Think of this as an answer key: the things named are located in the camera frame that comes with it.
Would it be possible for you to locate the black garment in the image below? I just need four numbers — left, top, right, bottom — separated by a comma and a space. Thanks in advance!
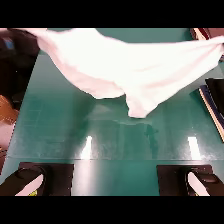
204, 77, 224, 118

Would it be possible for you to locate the cream garment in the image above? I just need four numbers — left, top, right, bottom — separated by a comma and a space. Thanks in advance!
198, 87, 224, 143

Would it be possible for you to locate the white T-shirt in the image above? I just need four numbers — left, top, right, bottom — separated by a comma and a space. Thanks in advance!
20, 27, 224, 119

